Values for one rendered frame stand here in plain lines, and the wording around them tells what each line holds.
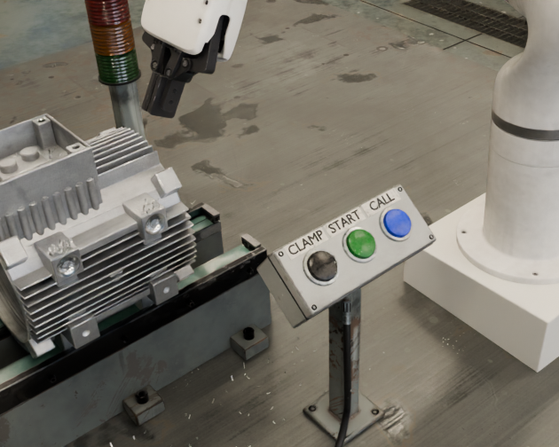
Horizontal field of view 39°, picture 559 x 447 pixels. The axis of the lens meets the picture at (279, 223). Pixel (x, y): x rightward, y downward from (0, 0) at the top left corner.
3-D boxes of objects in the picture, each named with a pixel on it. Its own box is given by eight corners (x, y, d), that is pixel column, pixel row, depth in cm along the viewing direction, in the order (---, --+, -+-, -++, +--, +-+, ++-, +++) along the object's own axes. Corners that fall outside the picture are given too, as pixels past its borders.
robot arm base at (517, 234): (520, 184, 116) (532, 69, 105) (635, 242, 102) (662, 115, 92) (426, 236, 107) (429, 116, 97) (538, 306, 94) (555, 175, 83)
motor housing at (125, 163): (51, 388, 82) (6, 246, 71) (-21, 299, 94) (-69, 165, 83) (206, 301, 92) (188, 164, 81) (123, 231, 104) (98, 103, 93)
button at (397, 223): (388, 247, 78) (397, 240, 77) (372, 221, 79) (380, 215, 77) (409, 234, 80) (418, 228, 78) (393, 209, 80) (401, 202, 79)
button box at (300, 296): (292, 330, 75) (313, 316, 71) (254, 268, 76) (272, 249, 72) (414, 255, 84) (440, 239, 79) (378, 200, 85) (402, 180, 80)
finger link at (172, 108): (209, 64, 77) (188, 128, 79) (190, 54, 79) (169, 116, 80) (185, 58, 74) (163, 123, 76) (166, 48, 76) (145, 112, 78)
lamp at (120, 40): (106, 60, 111) (100, 30, 108) (86, 48, 115) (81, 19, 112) (143, 48, 114) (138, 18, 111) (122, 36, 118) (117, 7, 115)
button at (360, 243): (351, 268, 76) (360, 262, 74) (335, 241, 76) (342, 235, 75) (373, 254, 77) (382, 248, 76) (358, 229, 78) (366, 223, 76)
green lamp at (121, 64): (112, 89, 114) (106, 60, 111) (92, 75, 117) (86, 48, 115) (147, 76, 117) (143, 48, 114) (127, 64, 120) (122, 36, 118)
